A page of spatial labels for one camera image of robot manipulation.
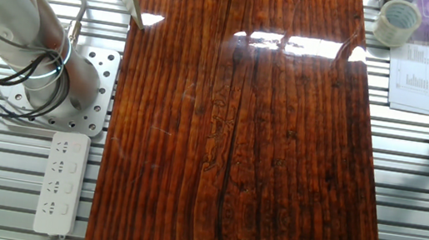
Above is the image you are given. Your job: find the glossy brown wooden board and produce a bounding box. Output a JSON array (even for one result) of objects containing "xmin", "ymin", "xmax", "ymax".
[{"xmin": 83, "ymin": 0, "xmax": 424, "ymax": 240}]

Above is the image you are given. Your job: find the white power strip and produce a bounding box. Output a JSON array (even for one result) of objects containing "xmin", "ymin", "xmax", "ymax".
[{"xmin": 31, "ymin": 128, "xmax": 93, "ymax": 240}]

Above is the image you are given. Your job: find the translucent tape roll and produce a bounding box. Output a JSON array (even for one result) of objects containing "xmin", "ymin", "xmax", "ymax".
[{"xmin": 371, "ymin": 0, "xmax": 424, "ymax": 52}]

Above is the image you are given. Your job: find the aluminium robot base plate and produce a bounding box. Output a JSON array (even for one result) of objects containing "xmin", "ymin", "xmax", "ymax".
[{"xmin": 2, "ymin": 35, "xmax": 123, "ymax": 141}]

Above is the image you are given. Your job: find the black base cable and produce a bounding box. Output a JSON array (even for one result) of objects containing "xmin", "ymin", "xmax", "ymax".
[{"xmin": 0, "ymin": 42, "xmax": 76, "ymax": 128}]

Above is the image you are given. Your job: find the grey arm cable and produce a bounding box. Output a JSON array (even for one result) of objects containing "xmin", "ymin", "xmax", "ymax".
[{"xmin": 15, "ymin": 0, "xmax": 89, "ymax": 48}]

